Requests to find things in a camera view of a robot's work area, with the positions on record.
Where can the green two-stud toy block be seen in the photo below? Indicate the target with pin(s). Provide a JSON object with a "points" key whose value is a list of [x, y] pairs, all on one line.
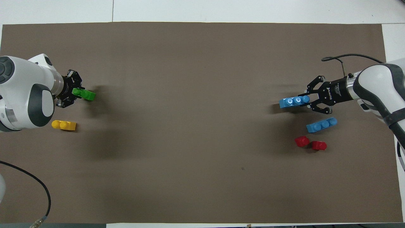
{"points": [[85, 94]]}

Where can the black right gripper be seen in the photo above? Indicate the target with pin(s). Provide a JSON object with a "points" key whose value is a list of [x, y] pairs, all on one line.
{"points": [[335, 91]]}

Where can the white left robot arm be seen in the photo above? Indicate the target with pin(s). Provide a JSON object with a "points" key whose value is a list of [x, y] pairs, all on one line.
{"points": [[22, 95]]}

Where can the yellow two-stud toy block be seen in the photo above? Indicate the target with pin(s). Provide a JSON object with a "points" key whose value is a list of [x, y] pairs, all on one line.
{"points": [[64, 125]]}

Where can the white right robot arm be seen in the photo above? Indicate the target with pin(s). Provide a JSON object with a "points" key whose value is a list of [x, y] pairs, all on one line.
{"points": [[379, 82]]}

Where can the red one-stud toy block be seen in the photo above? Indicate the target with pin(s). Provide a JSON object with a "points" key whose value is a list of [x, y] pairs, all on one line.
{"points": [[318, 145], [302, 141]]}

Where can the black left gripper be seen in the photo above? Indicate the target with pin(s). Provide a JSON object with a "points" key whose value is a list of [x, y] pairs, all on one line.
{"points": [[67, 88]]}

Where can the brown table mat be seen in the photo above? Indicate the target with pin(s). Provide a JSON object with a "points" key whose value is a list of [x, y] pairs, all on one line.
{"points": [[202, 177]]}

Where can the blue three-stud toy block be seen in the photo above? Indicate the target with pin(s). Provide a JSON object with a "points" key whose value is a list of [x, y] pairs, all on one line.
{"points": [[320, 125], [294, 102]]}

